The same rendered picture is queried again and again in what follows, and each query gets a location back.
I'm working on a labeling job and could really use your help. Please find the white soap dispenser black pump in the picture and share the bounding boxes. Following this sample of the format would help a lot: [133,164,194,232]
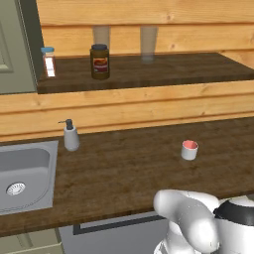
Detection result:
[58,118,80,153]

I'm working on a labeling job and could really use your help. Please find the grey-green cupboard door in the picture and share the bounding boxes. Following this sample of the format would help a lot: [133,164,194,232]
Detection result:
[0,0,38,95]

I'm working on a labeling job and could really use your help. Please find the white cup pink inside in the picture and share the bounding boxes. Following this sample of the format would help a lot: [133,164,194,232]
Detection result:
[181,139,199,162]

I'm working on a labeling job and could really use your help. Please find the dark jar red label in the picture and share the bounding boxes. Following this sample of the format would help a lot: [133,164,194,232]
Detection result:
[89,44,111,81]

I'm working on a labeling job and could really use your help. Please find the pale green cupboard front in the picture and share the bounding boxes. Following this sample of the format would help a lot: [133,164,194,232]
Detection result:
[0,227,65,254]

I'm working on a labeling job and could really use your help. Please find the dark drawer handle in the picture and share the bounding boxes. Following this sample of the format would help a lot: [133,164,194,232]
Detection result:
[72,214,167,236]

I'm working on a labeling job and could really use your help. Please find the grey steel sink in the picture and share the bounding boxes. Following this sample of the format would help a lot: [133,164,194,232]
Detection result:
[0,140,60,216]

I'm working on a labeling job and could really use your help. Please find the dark wooden shelf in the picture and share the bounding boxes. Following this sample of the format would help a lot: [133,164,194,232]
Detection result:
[36,52,254,95]

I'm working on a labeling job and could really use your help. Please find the grey drawer front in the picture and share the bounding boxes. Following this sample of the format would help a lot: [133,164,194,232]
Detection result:
[59,211,171,254]

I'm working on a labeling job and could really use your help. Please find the spice shaker blue lid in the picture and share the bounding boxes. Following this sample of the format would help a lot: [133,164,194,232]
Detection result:
[40,46,57,78]

